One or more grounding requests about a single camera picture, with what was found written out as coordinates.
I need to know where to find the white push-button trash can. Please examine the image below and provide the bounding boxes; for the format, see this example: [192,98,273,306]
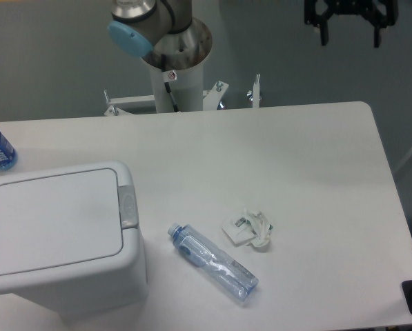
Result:
[0,161,148,314]

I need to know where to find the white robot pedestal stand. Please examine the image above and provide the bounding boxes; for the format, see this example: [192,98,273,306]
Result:
[103,54,264,117]

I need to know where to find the crumpled white paper wrapper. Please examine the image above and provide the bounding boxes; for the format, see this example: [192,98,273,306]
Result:
[221,208,273,248]

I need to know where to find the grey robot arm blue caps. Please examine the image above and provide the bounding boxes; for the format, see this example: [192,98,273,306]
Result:
[108,1,399,71]

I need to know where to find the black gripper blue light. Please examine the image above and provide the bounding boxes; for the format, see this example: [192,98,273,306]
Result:
[304,1,398,48]

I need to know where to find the empty clear plastic bottle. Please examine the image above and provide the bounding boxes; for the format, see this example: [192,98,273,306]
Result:
[168,223,259,302]

